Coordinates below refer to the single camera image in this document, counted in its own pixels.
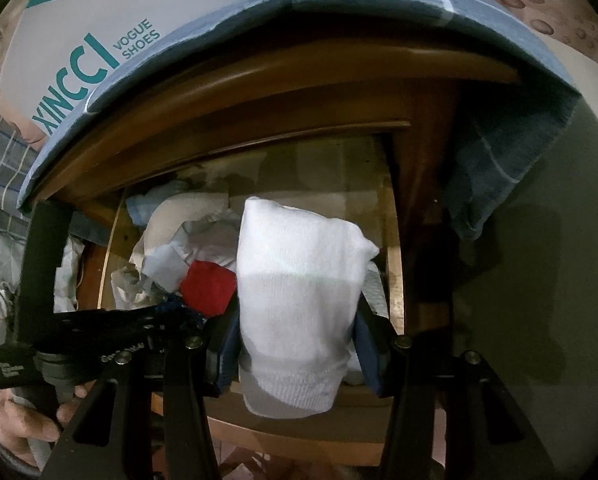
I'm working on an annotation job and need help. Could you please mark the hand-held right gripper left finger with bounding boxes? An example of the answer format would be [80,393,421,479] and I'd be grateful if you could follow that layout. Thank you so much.
[39,305,242,480]

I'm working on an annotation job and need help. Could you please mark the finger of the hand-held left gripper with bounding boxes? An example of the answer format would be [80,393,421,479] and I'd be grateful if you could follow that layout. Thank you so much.
[99,305,207,356]

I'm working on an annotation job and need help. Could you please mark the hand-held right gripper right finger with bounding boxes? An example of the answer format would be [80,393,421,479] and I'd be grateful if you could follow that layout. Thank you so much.
[351,305,554,480]

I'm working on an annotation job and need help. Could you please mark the dark blue cloth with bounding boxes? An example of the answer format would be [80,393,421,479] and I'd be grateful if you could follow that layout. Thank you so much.
[159,295,207,322]

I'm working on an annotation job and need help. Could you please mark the white sock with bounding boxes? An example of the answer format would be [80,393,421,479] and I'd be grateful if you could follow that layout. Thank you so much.
[236,196,380,418]

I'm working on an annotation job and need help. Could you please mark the wooden drawer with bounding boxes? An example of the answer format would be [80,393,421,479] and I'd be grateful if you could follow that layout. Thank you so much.
[96,132,410,467]

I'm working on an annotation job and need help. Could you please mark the person's left hand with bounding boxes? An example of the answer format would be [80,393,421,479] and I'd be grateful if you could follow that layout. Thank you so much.
[0,382,95,476]

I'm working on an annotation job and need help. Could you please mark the pale blue folded cloth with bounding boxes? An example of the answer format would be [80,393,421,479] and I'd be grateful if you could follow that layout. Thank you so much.
[144,245,195,293]

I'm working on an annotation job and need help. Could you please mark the red cloth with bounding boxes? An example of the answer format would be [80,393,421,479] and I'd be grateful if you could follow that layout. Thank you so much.
[180,260,238,318]

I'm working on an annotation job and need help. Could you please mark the plaid quilt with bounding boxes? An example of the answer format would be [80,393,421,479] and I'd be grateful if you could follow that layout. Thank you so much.
[0,102,47,231]

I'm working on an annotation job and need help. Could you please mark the beige white cloth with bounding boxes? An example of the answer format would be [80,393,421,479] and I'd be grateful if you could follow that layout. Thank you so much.
[142,192,230,261]

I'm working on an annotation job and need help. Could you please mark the light blue cloth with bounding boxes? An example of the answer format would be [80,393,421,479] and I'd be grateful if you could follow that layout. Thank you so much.
[126,180,190,226]

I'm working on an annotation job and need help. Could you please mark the wooden nightstand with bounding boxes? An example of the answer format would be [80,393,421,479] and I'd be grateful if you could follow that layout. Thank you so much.
[26,42,524,411]

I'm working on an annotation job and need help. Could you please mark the blue cloth with white lines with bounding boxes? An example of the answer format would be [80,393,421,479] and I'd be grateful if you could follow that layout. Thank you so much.
[16,0,580,243]

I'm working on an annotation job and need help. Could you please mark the leaf print curtain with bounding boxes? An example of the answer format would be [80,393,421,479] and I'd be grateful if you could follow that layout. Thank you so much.
[419,0,598,93]

